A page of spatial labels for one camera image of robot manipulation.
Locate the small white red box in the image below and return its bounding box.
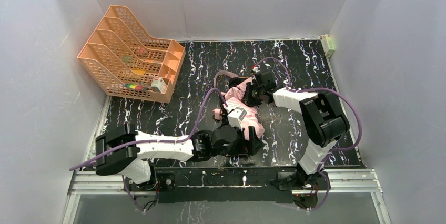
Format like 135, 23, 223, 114
150, 77, 168, 93

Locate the orange plastic file organizer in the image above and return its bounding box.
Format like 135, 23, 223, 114
77, 5, 185, 103

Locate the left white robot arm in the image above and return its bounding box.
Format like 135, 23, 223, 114
95, 124, 265, 184

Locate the purple cable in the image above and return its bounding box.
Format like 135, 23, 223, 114
69, 88, 229, 172
251, 57, 363, 211

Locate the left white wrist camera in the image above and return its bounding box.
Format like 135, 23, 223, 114
227, 107, 247, 129

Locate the colourful marker set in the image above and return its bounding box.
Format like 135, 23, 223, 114
124, 83, 149, 91

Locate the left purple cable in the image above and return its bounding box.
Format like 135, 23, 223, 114
69, 88, 229, 172

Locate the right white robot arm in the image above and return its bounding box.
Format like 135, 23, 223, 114
242, 67, 350, 185

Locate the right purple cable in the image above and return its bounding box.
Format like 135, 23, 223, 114
251, 57, 363, 211

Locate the white green wall socket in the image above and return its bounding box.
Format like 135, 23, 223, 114
320, 34, 336, 58

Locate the pink and black folding umbrella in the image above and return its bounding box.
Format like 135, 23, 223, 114
212, 70, 265, 140

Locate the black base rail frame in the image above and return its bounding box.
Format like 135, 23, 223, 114
68, 167, 384, 208

